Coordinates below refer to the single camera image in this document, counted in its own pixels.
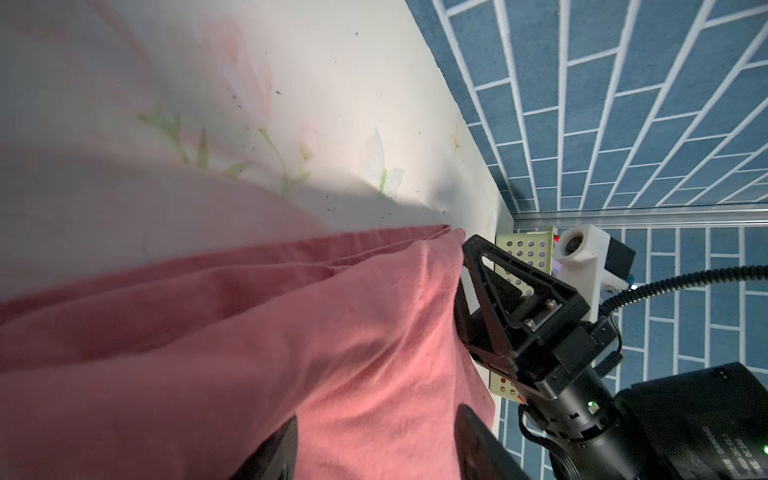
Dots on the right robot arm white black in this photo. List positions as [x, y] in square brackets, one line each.
[706, 424]

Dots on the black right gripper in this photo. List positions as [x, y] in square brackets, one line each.
[522, 305]

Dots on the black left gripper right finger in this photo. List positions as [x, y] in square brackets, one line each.
[480, 455]

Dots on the light green perforated plastic basket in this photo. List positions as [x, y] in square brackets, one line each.
[536, 249]

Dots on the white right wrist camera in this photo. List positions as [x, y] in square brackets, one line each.
[592, 261]

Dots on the pink t shirt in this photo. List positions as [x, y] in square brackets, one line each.
[183, 369]

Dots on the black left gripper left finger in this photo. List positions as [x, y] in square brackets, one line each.
[275, 458]

